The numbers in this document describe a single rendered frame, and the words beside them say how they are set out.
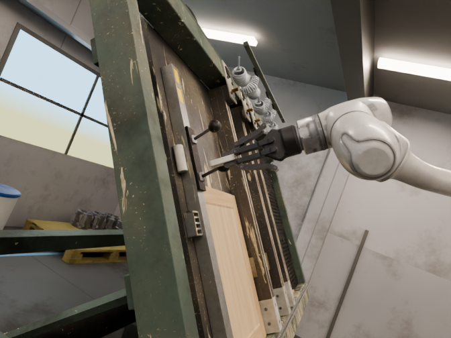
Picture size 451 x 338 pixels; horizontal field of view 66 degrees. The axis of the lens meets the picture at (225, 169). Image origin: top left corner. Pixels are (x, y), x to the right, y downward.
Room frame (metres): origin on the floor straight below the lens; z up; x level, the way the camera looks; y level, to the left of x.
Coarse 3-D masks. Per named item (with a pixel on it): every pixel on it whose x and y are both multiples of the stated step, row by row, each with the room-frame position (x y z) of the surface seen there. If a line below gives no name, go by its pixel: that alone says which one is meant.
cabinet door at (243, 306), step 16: (208, 192) 1.16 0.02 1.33; (224, 192) 1.34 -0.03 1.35; (208, 208) 1.12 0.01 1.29; (224, 208) 1.29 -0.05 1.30; (224, 224) 1.24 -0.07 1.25; (240, 224) 1.44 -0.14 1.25; (224, 240) 1.19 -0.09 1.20; (240, 240) 1.38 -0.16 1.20; (224, 256) 1.15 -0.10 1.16; (240, 256) 1.33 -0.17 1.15; (224, 272) 1.11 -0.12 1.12; (240, 272) 1.27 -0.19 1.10; (224, 288) 1.07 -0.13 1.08; (240, 288) 1.22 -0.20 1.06; (240, 304) 1.17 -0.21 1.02; (256, 304) 1.35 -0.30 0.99; (240, 320) 1.13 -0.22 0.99; (256, 320) 1.30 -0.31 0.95; (240, 336) 1.09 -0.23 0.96; (256, 336) 1.24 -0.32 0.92
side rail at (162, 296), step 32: (96, 0) 0.89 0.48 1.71; (128, 0) 0.86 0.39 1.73; (96, 32) 0.87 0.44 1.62; (128, 32) 0.84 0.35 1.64; (128, 64) 0.83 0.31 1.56; (128, 96) 0.82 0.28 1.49; (128, 128) 0.80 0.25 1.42; (128, 160) 0.79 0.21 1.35; (160, 160) 0.80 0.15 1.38; (128, 192) 0.78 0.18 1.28; (160, 192) 0.76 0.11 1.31; (128, 224) 0.77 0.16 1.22; (160, 224) 0.75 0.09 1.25; (128, 256) 0.76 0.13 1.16; (160, 256) 0.74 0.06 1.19; (160, 288) 0.73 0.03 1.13; (160, 320) 0.72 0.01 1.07; (192, 320) 0.74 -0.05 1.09
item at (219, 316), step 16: (176, 96) 1.06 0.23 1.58; (176, 112) 1.06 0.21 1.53; (176, 128) 1.05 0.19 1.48; (176, 144) 1.04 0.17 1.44; (192, 176) 1.01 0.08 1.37; (192, 192) 1.00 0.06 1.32; (192, 208) 1.00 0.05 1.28; (208, 224) 1.01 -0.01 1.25; (208, 240) 0.98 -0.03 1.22; (208, 256) 0.97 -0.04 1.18; (208, 272) 0.96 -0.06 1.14; (208, 288) 0.95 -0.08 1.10; (208, 304) 0.95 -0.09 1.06; (224, 304) 0.97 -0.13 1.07; (224, 320) 0.94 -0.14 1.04; (224, 336) 0.92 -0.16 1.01
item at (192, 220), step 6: (186, 216) 0.96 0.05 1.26; (192, 216) 0.95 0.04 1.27; (198, 216) 0.99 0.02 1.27; (186, 222) 0.96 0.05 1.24; (192, 222) 0.95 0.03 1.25; (198, 222) 0.97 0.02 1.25; (186, 228) 0.95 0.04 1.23; (192, 228) 0.95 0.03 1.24; (198, 228) 0.96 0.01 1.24; (192, 234) 0.95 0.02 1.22; (198, 234) 0.95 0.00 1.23
